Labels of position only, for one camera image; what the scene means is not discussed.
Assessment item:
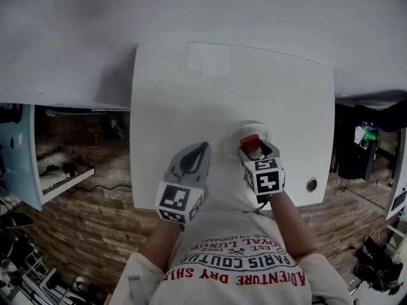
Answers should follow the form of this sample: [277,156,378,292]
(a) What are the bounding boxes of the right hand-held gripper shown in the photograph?
[237,139,286,205]

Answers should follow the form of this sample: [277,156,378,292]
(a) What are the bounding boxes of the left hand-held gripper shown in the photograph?
[155,141,212,226]

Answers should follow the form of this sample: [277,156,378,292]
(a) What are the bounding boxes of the red block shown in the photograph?
[240,134,261,153]

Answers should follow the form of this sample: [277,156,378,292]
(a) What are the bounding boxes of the white plate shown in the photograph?
[221,120,273,162]

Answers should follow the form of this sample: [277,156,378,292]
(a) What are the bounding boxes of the person's right forearm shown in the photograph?
[268,191,319,264]

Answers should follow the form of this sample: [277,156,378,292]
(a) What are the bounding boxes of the person's left forearm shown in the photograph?
[138,219,188,273]

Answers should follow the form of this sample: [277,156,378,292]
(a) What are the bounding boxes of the white square table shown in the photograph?
[129,43,336,214]

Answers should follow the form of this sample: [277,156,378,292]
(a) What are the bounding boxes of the black high-back office chair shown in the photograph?
[330,90,407,181]

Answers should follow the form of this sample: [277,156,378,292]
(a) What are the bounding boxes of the person's white printed shirt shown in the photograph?
[107,208,350,305]

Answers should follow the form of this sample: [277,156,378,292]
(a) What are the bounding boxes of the green snack packet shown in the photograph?
[361,122,380,149]

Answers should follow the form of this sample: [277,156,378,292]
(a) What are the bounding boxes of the white side desk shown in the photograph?
[384,128,407,222]

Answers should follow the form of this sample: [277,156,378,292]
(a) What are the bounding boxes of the black bag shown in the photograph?
[352,236,403,295]

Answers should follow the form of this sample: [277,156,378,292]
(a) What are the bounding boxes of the light blue table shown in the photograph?
[0,103,44,212]

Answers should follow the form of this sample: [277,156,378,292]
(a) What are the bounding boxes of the white metal rack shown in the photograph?
[0,249,64,305]

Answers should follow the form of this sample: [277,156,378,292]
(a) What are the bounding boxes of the black floor cable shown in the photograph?
[66,182,132,195]

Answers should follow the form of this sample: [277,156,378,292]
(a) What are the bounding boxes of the grey shoulder strap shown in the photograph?
[127,274,143,302]

